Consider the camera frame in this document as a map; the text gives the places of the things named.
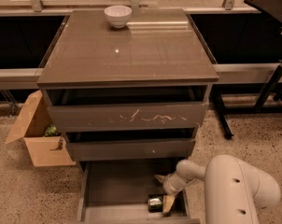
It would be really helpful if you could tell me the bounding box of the bottom open grey drawer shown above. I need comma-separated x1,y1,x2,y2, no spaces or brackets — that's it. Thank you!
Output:
77,158,201,224

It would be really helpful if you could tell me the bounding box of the open cardboard box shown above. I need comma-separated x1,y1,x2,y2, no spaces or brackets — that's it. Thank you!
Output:
6,91,76,167

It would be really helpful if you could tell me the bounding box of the green soda can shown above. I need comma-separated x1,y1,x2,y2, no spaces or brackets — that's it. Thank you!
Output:
148,195,163,212

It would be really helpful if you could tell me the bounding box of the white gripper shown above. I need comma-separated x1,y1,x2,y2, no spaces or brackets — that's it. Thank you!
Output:
154,172,191,215

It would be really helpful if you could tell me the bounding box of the metal window railing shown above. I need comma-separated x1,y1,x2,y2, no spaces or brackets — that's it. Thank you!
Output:
0,0,278,90

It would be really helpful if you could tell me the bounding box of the grey drawer cabinet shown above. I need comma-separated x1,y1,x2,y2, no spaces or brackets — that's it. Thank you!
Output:
36,8,219,224

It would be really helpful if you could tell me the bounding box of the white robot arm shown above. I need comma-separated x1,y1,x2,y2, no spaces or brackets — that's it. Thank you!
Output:
156,155,281,224

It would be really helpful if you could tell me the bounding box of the white ceramic bowl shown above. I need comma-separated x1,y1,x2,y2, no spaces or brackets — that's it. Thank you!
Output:
104,6,133,29

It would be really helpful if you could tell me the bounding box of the middle grey drawer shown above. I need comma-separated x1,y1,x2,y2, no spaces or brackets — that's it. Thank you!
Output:
66,128,196,161

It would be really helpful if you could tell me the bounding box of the green item in box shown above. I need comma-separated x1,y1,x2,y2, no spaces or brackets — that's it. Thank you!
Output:
44,124,59,137

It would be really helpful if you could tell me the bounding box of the top grey drawer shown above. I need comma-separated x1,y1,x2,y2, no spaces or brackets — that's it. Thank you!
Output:
43,85,212,133

